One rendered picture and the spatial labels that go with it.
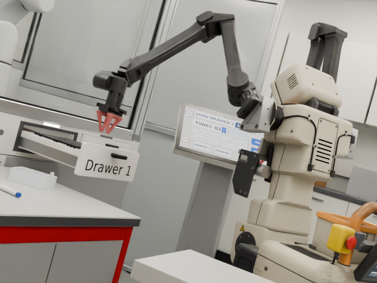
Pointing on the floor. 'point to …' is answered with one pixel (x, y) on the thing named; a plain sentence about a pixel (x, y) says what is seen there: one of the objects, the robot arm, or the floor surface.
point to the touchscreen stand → (204, 208)
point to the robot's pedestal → (189, 270)
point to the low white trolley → (60, 236)
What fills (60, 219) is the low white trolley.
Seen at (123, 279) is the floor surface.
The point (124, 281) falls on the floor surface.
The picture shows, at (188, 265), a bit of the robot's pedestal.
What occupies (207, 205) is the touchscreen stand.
